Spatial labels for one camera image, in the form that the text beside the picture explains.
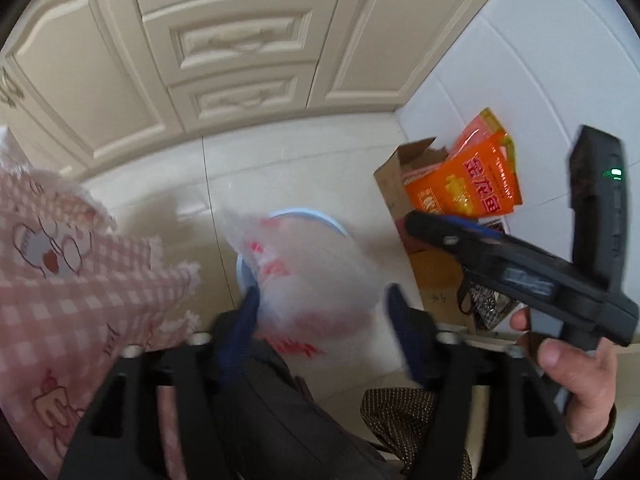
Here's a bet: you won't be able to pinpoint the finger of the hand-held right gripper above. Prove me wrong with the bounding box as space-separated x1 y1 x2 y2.
404 210 506 267

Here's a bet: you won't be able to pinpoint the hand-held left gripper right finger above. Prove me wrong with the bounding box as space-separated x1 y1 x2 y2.
387 284 587 480

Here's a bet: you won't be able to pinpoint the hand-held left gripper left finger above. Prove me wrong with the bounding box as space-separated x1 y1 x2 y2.
59 286 262 480

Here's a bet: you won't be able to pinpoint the translucent red printed plastic bag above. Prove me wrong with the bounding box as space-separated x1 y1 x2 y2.
222 210 384 359

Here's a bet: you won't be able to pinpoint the light blue bin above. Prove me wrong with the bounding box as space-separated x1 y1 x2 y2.
235 208 354 311

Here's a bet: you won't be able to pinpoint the person's right forearm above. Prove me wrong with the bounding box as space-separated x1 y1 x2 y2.
572 406 619 480

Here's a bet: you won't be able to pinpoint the person's right hand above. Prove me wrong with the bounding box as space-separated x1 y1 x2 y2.
510 307 619 444

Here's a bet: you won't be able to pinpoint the flat brown cardboard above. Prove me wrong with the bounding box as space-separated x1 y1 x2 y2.
407 250 476 322

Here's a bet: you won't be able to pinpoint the orange food packet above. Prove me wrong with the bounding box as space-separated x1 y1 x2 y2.
402 132 524 219

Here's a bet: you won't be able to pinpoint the open cardboard box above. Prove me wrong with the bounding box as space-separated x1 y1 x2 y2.
374 136 451 219

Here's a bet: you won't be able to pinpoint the silver black patterned packet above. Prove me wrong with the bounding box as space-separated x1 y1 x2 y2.
470 282 522 332

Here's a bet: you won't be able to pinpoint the person's dark trouser leg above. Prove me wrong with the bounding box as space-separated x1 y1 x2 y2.
214 310 392 480

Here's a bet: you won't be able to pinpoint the brown dotted cloth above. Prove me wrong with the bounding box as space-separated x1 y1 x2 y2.
361 387 474 480

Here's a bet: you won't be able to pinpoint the pink checked tablecloth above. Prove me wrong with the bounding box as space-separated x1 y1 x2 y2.
0 127 202 480

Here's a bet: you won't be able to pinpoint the cream lower kitchen cabinets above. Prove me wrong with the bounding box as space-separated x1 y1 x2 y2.
0 0 519 182

